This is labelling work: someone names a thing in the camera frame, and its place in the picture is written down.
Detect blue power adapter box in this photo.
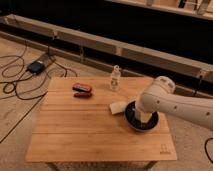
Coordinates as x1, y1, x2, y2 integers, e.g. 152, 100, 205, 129
27, 61, 45, 75

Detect small clear bottle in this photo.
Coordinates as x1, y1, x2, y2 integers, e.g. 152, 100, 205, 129
110, 65, 121, 91

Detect long wooden beam rail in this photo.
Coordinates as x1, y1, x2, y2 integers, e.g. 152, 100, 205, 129
0, 14, 213, 96

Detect white sponge block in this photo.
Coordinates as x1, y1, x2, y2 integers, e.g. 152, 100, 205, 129
109, 101, 127, 115

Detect red stapler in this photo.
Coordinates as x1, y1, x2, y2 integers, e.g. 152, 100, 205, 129
72, 83, 92, 98

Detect black floor cables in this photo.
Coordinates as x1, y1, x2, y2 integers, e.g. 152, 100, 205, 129
0, 39, 78, 144

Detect dark ceramic bowl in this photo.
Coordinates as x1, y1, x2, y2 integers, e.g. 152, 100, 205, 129
124, 102, 159, 132

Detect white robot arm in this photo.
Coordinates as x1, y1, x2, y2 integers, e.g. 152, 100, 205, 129
135, 76, 213, 131

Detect wooden table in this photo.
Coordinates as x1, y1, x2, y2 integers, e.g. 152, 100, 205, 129
26, 77, 177, 162

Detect white ceramic cup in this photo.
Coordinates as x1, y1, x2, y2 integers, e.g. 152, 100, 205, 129
135, 111, 152, 123

